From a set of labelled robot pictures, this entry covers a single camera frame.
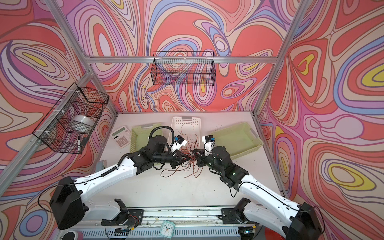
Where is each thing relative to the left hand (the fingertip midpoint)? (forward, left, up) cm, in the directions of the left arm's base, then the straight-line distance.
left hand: (190, 158), depth 73 cm
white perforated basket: (+35, +1, -21) cm, 41 cm away
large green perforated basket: (+25, -34, -20) cm, 46 cm away
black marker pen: (+5, +54, +5) cm, 55 cm away
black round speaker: (-30, +53, -15) cm, 63 cm away
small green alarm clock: (-28, +11, -18) cm, 35 cm away
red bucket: (-30, -38, -19) cm, 52 cm away
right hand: (+3, -3, -1) cm, 4 cm away
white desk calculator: (+26, +48, -17) cm, 57 cm away
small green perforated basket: (+28, +36, -19) cm, 49 cm away
